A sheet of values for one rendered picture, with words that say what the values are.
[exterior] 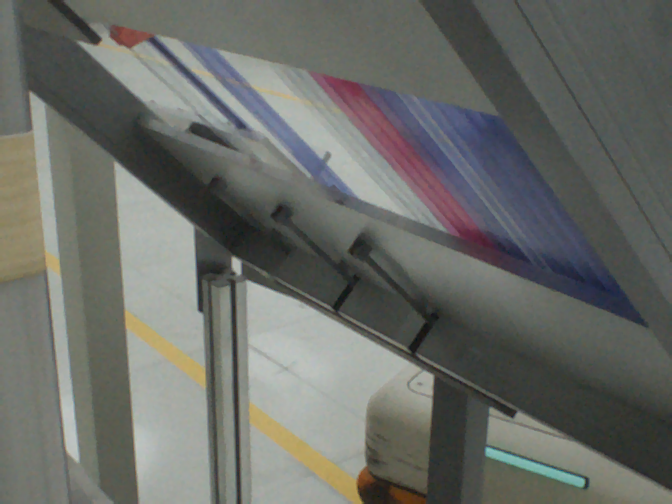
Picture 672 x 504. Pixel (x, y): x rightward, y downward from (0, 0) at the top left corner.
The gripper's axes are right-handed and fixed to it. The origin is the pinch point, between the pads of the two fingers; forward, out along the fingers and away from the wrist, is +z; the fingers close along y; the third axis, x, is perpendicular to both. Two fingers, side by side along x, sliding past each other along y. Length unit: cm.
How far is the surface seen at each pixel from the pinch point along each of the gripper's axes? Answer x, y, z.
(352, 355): 133, -87, 0
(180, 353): 109, -113, 24
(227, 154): 10.1, 8.5, 3.5
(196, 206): 21.5, -8.7, 6.4
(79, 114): 4.8, -8.4, 6.7
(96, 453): 46, -31, 38
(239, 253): 28.8, -7.4, 7.5
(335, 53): -9.5, 42.3, 3.7
